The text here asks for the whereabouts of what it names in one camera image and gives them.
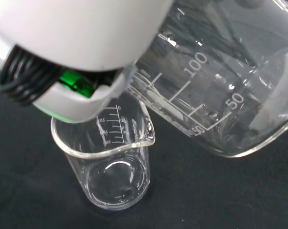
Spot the black table cloth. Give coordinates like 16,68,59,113
0,59,288,229

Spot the tall clear glass beaker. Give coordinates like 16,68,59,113
50,92,157,212

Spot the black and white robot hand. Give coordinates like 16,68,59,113
0,0,176,124

